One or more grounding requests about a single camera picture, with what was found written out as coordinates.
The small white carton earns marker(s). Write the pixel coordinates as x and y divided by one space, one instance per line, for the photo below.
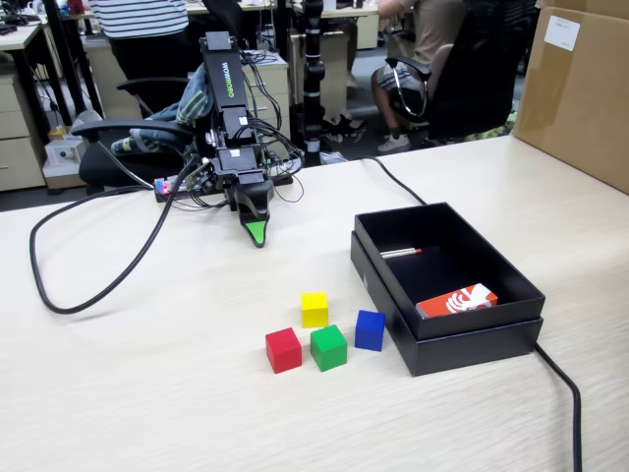
64 157

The beige drawer cabinet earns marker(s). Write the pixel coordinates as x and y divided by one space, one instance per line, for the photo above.
19 147

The person in tan shirt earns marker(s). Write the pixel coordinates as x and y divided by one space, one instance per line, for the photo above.
437 29

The silver stick with red tip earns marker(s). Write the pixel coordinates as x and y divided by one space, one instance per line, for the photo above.
398 253

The person in striped shirt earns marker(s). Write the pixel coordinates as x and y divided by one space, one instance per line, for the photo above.
142 19

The striped blue green garment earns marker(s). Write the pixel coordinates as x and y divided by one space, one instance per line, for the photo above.
191 98

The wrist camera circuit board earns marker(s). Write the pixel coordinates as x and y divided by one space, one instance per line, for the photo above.
199 177

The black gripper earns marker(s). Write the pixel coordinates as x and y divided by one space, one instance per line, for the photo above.
236 162

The large cardboard box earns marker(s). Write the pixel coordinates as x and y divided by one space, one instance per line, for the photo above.
580 108

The green cube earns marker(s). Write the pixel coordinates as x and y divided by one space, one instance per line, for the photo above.
328 349

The blue cube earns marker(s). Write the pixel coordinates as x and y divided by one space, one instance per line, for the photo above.
368 332

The circuit board with white connectors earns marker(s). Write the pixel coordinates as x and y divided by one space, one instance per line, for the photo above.
280 169

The black open box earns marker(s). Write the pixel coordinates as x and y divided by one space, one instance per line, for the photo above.
442 268
467 354

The yellow cube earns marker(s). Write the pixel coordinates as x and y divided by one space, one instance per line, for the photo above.
314 310

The white desk with black legs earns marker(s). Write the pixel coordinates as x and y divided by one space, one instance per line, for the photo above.
19 39

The black jointed pole white rings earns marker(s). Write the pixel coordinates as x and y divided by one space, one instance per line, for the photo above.
313 74

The orange carton with white print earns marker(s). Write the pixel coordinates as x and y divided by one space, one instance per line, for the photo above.
437 307

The black mesh office chair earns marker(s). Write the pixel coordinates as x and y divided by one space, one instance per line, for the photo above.
491 74

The white label on cardboard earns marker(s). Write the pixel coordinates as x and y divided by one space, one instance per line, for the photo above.
561 32

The black office chair with armrests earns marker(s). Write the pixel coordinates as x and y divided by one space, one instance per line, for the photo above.
123 127

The controller board with red LED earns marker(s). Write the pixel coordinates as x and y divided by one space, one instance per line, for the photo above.
169 188

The red cube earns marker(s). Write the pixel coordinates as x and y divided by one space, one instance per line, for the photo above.
283 351

